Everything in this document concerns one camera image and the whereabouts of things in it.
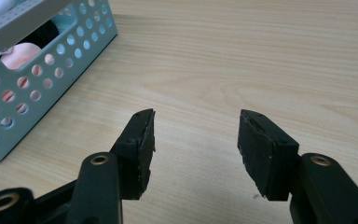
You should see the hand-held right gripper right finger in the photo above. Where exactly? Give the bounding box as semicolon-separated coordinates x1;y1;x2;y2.
237;108;358;224

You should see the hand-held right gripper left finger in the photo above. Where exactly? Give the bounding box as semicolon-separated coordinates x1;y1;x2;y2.
65;108;157;224

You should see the light blue perforated plastic basket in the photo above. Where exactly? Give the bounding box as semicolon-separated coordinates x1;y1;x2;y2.
0;0;118;165

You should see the black cloth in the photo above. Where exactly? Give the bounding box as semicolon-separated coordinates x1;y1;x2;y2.
19;20;60;50

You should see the pink cloth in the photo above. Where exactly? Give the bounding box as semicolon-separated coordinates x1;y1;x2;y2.
0;42;42;118

